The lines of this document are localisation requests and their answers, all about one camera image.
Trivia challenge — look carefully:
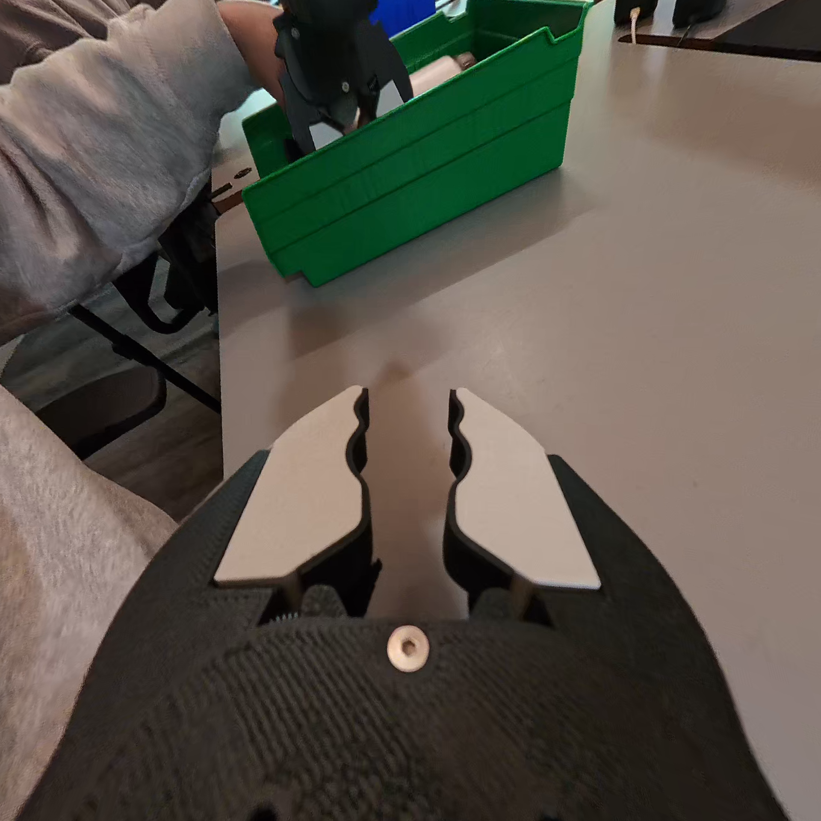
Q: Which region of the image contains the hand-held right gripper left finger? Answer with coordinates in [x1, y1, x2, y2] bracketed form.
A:
[213, 385, 384, 620]

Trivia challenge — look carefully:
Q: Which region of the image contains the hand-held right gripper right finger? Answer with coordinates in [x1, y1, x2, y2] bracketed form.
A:
[443, 387, 602, 618]

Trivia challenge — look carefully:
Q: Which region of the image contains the green plastic bin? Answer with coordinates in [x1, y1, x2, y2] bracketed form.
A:
[241, 0, 594, 288]

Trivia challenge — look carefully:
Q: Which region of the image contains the person's left forearm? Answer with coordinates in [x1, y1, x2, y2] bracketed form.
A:
[0, 0, 264, 347]

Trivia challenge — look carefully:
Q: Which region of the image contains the person's left hand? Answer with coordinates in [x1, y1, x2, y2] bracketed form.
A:
[218, 0, 286, 106]

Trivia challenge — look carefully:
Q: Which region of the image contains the beige roll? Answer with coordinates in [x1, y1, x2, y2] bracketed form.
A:
[407, 53, 478, 97]

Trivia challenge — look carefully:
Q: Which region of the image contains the blue plastic bin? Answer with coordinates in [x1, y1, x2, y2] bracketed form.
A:
[371, 0, 472, 30]

